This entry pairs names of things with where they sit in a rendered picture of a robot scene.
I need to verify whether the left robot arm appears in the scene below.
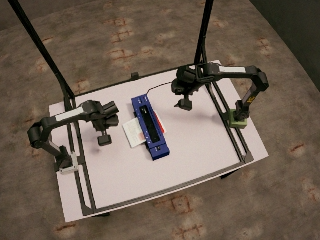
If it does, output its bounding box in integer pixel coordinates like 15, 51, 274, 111
171, 62, 269, 122

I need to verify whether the white printed sheet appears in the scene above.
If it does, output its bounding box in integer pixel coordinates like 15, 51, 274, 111
123, 110, 167, 148

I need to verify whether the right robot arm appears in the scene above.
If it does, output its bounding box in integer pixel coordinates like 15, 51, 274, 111
27, 100, 120, 169

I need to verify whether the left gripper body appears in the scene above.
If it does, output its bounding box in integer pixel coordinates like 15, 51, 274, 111
179, 83, 199, 111

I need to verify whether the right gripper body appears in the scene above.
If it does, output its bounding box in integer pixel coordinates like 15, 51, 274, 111
93, 118, 113, 147

